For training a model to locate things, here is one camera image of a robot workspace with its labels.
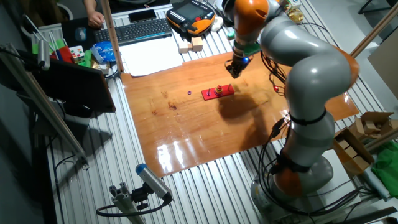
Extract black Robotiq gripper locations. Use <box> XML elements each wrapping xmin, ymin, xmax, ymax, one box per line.
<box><xmin>224</xmin><ymin>53</ymin><xmax>251</xmax><ymax>78</ymax></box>

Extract person right forearm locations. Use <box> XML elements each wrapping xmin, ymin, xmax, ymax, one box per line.
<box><xmin>83</xmin><ymin>0</ymin><xmax>99</xmax><ymax>15</ymax></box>

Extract red Hanoi base with pegs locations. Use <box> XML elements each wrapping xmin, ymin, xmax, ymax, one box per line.
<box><xmin>201</xmin><ymin>83</ymin><xmax>235</xmax><ymax>101</ymax></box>

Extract person right hand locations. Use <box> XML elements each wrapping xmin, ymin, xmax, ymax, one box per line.
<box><xmin>87</xmin><ymin>11</ymin><xmax>106</xmax><ymax>29</ymax></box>

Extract green flange adapter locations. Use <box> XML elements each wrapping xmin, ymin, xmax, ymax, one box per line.
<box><xmin>244</xmin><ymin>42</ymin><xmax>261</xmax><ymax>57</ymax></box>

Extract large wooden cube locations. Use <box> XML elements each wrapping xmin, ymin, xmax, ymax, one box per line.
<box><xmin>191</xmin><ymin>36</ymin><xmax>204</xmax><ymax>52</ymax></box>

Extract white plastic object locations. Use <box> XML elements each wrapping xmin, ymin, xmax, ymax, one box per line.
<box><xmin>211</xmin><ymin>16</ymin><xmax>224</xmax><ymax>32</ymax></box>

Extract black orange teach pendant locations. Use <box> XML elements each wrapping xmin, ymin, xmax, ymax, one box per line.
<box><xmin>166</xmin><ymin>0</ymin><xmax>216</xmax><ymax>35</ymax></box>

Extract varnished wooden board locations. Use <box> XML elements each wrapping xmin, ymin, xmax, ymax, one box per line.
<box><xmin>120</xmin><ymin>51</ymin><xmax>361</xmax><ymax>179</ymax></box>

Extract gold wrapped item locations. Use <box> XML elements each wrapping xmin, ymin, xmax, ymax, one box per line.
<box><xmin>285</xmin><ymin>7</ymin><xmax>305</xmax><ymax>24</ymax></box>

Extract white paper sheets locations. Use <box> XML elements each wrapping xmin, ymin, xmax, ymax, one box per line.
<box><xmin>119</xmin><ymin>36</ymin><xmax>184</xmax><ymax>77</ymax></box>

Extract black smartphone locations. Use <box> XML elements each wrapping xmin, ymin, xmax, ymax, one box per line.
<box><xmin>128</xmin><ymin>9</ymin><xmax>157</xmax><ymax>23</ymax></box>

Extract black computer keyboard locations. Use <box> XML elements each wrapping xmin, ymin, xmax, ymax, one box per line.
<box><xmin>93</xmin><ymin>17</ymin><xmax>173</xmax><ymax>46</ymax></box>

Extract blue plastic packet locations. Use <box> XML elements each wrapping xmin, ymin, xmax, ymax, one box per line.
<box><xmin>91</xmin><ymin>41</ymin><xmax>116</xmax><ymax>62</ymax></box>

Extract open cardboard box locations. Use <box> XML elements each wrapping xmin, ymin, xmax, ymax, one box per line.
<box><xmin>332</xmin><ymin>127</ymin><xmax>376</xmax><ymax>177</ymax></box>

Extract pile of cardboard pieces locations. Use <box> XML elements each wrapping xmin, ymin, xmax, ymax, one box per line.
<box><xmin>348</xmin><ymin>111</ymin><xmax>398</xmax><ymax>141</ymax></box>

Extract black monitor panel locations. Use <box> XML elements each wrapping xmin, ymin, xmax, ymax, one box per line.
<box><xmin>34</xmin><ymin>58</ymin><xmax>116</xmax><ymax>113</ymax></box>

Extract grey computer mouse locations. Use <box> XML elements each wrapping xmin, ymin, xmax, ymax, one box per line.
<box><xmin>75</xmin><ymin>26</ymin><xmax>88</xmax><ymax>42</ymax></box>

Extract Rubik's cube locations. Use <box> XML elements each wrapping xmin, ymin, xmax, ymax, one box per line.
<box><xmin>68</xmin><ymin>45</ymin><xmax>85</xmax><ymax>63</ymax></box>

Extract black mouse pad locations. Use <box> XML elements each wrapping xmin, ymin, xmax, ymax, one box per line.
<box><xmin>61</xmin><ymin>17</ymin><xmax>97</xmax><ymax>52</ymax></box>

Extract red pouch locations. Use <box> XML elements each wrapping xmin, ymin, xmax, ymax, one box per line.
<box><xmin>51</xmin><ymin>45</ymin><xmax>75</xmax><ymax>63</ymax></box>

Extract grey rolled tube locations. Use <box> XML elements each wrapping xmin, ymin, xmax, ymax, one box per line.
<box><xmin>362</xmin><ymin>169</ymin><xmax>389</xmax><ymax>200</ymax></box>

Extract green cloth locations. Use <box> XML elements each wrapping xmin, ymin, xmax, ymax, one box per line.
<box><xmin>371</xmin><ymin>141</ymin><xmax>398</xmax><ymax>198</ymax></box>

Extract green box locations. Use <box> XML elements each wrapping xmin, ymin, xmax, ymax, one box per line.
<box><xmin>32</xmin><ymin>39</ymin><xmax>66</xmax><ymax>55</ymax></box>

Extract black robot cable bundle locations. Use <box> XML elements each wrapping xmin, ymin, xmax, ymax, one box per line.
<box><xmin>257</xmin><ymin>49</ymin><xmax>374</xmax><ymax>218</ymax></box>

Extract wooden frame post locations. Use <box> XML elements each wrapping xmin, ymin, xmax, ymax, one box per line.
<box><xmin>101</xmin><ymin>0</ymin><xmax>124</xmax><ymax>74</ymax></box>

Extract silver camera with blue end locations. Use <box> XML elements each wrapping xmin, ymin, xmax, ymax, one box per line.
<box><xmin>135</xmin><ymin>163</ymin><xmax>174</xmax><ymax>202</ymax></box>

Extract frame pole by clamp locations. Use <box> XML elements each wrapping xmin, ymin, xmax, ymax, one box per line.
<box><xmin>350</xmin><ymin>2</ymin><xmax>398</xmax><ymax>58</ymax></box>

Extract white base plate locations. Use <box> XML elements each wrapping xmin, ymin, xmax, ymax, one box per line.
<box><xmin>323</xmin><ymin>149</ymin><xmax>363</xmax><ymax>203</ymax></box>

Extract black camera cable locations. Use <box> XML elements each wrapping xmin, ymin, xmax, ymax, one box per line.
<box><xmin>95</xmin><ymin>194</ymin><xmax>172</xmax><ymax>218</ymax></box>

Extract aluminium profile bracket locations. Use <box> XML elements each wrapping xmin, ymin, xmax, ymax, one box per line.
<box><xmin>108</xmin><ymin>182</ymin><xmax>147</xmax><ymax>224</ymax></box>

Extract aluminium frame bar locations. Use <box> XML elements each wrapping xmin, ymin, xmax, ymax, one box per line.
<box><xmin>0</xmin><ymin>43</ymin><xmax>90</xmax><ymax>170</ymax></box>

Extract silver depth camera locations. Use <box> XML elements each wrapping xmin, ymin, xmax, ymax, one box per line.
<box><xmin>37</xmin><ymin>39</ymin><xmax>51</xmax><ymax>71</ymax></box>

